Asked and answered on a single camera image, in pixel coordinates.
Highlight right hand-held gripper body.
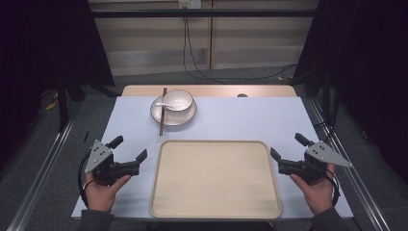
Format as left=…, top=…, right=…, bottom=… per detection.
left=277, top=141, right=353, bottom=186

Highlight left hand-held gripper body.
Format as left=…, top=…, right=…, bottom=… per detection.
left=85, top=139, right=141, bottom=187

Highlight person's left hand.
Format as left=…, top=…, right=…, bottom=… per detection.
left=84, top=172, right=132, bottom=213

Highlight person's right hand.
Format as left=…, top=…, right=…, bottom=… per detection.
left=290, top=164, right=337, bottom=216

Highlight brown wooden chopsticks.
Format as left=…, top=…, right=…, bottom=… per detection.
left=159, top=87, right=168, bottom=137

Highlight pale blue table cover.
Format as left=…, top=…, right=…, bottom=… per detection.
left=70, top=95, right=354, bottom=221

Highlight white plate with dark rim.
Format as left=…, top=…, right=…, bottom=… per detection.
left=149, top=94, right=198, bottom=127

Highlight white ceramic spoon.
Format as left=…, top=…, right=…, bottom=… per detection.
left=154, top=101, right=181, bottom=111

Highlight beige rectangular tray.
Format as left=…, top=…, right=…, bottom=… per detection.
left=149, top=139, right=283, bottom=220

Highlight white bowl with dark rim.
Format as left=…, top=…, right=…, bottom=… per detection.
left=162, top=89, right=194, bottom=113

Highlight black curtain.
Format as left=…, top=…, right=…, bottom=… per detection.
left=0, top=0, right=115, bottom=167
left=292, top=0, right=408, bottom=186

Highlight black horizontal bar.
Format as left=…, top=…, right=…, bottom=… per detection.
left=90, top=9, right=319, bottom=19

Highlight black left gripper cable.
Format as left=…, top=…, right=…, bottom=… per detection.
left=77, top=149, right=97, bottom=209

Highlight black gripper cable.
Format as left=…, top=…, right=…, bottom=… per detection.
left=324, top=168, right=342, bottom=207
left=77, top=149, right=97, bottom=209

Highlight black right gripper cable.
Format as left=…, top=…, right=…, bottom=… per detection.
left=324, top=168, right=342, bottom=207

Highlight metal floor rail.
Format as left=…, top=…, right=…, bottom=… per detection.
left=307, top=98, right=393, bottom=231
left=5, top=102, right=84, bottom=231

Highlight black floor cables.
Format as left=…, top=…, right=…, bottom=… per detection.
left=182, top=16, right=298, bottom=86

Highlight white wall outlet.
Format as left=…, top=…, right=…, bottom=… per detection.
left=178, top=0, right=202, bottom=10

